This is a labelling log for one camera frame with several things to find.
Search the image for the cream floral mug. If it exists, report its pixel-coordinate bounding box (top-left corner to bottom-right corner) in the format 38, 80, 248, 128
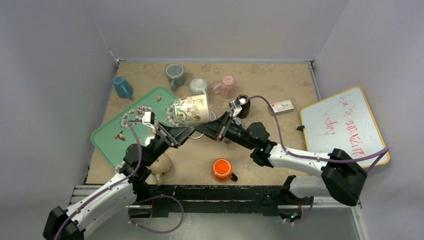
174, 94, 211, 126

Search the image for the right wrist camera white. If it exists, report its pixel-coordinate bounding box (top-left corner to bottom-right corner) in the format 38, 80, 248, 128
229, 98, 245, 118

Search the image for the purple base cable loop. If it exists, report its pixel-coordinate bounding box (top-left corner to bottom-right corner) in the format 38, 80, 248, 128
128, 194, 185, 234

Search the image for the black mug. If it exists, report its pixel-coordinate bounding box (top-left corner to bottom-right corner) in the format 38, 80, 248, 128
237, 94, 251, 119

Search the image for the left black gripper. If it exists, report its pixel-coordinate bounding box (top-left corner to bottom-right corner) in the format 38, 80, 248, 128
143, 121, 195, 167

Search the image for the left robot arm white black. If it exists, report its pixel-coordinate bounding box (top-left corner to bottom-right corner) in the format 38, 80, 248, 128
42, 123, 195, 240

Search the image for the whiteboard with yellow frame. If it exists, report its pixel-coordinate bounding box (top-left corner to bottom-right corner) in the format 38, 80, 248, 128
300, 86, 386, 159

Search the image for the green floral tray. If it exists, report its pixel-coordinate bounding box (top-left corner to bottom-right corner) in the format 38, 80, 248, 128
90, 86, 177, 170

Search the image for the blue mug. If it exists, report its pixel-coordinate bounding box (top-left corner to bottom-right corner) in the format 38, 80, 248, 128
113, 76, 134, 100

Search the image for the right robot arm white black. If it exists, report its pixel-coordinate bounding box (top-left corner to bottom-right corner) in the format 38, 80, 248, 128
195, 112, 368, 207

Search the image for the white-grey mug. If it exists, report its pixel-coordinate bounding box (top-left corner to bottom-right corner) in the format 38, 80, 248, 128
189, 78, 209, 96

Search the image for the grey-blue mug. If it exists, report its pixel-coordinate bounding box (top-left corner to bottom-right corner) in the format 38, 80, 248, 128
232, 117, 245, 129

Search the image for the beige round mug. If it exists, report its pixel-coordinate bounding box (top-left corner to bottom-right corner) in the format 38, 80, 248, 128
149, 153, 172, 186

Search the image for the grey-teal mug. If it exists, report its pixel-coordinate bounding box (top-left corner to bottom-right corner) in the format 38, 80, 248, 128
165, 63, 185, 91

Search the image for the orange mug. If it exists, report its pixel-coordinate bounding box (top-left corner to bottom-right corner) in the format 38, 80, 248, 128
211, 158, 238, 183

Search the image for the small red white box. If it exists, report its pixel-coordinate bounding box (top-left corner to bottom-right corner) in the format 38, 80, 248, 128
268, 100, 295, 115

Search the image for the pink faceted mug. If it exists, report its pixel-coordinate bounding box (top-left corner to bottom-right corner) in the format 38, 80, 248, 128
213, 75, 236, 100

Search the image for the purple mug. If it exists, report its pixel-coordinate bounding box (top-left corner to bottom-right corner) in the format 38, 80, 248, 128
210, 110, 217, 121

